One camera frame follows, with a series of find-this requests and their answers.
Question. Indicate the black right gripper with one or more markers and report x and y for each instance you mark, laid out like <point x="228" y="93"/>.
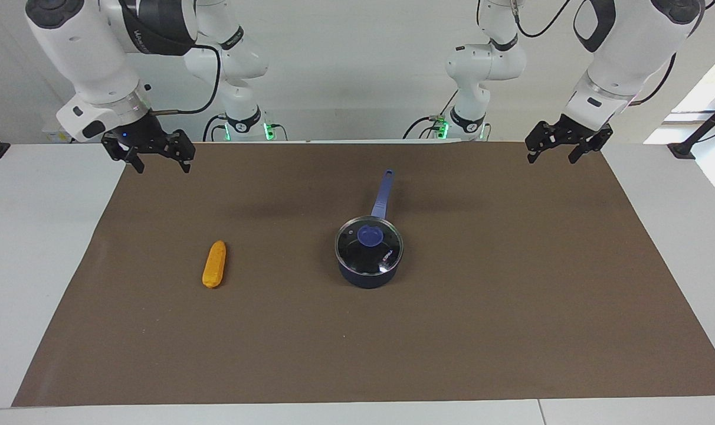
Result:
<point x="148" y="139"/>

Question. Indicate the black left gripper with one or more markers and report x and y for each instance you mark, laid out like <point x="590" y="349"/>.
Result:
<point x="564" y="131"/>

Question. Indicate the orange corn cob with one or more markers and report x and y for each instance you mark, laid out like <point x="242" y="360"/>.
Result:
<point x="215" y="264"/>

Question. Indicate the glass lid with blue knob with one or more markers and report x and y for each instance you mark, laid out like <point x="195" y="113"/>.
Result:
<point x="369" y="237"/>

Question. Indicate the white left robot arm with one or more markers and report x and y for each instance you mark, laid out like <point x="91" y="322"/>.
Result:
<point x="623" y="59"/>

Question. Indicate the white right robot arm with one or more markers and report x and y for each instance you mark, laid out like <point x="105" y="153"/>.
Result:
<point x="80" y="53"/>

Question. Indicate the black stand with pole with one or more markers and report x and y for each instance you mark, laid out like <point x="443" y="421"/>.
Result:
<point x="697" y="136"/>

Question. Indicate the brown table mat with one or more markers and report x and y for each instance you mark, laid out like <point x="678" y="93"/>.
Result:
<point x="481" y="307"/>

